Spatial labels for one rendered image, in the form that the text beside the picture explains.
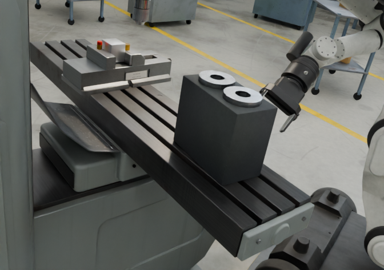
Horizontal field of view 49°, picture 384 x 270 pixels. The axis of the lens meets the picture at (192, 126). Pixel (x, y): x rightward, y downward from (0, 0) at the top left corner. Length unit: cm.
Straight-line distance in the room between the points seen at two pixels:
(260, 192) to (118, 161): 44
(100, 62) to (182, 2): 474
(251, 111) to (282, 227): 26
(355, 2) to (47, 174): 106
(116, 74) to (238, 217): 67
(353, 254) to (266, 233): 69
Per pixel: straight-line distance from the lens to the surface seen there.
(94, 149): 116
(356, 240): 165
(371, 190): 140
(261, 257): 168
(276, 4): 732
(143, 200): 137
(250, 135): 95
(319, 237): 155
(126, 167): 123
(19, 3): 92
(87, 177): 121
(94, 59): 140
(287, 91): 122
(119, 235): 142
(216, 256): 221
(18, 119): 99
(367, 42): 139
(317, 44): 126
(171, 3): 594
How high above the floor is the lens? 151
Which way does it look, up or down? 27 degrees down
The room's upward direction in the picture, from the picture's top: 10 degrees clockwise
